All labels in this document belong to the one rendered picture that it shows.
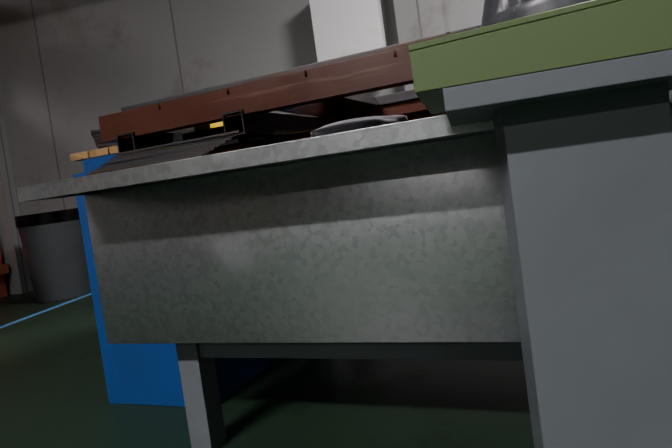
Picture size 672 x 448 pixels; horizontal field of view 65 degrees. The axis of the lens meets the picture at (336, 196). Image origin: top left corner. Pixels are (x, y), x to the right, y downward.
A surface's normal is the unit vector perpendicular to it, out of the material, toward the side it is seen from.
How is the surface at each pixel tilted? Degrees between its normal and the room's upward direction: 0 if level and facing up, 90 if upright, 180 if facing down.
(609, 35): 90
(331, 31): 90
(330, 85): 90
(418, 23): 90
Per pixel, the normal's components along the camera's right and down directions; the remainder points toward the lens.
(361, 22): -0.23, 0.07
